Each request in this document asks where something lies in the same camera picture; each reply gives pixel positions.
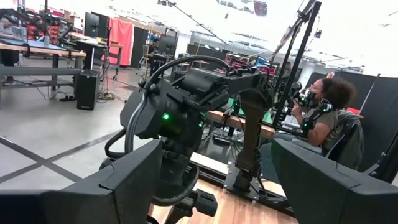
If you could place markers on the black monitor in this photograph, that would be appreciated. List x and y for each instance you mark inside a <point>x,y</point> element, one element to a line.
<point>96,25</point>

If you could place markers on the red parts bins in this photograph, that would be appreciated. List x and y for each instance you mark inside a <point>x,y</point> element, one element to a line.
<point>53,31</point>

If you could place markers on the red curtain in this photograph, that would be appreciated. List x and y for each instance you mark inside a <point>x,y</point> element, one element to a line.
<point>121,40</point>

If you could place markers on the blue-top workbench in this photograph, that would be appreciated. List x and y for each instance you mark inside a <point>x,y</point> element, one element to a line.
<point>40,49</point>

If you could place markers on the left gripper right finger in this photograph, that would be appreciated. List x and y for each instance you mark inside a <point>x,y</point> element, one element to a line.
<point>342,202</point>

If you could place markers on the wooden side table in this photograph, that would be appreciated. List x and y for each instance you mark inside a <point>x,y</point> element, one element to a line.
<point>217,116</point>

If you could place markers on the black table frame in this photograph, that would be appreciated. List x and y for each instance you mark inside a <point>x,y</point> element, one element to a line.
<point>276,203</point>

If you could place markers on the black camera stand pole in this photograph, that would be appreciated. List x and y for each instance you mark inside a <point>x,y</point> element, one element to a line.
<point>298,56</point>

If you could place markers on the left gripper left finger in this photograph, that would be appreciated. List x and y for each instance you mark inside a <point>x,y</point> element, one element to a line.
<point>93,205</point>

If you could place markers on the office chair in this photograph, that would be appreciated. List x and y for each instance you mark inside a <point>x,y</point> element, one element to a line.
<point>351,140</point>

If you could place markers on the black partition panel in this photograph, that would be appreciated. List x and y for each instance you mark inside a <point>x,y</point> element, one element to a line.
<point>379,124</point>

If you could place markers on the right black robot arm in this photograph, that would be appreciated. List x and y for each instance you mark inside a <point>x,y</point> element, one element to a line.
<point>174,105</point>

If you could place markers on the black computer tower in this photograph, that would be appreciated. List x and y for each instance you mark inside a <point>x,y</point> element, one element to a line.
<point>88,90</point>

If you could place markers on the person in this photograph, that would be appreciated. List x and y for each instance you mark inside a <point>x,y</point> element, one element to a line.
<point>154,46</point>
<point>320,130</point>

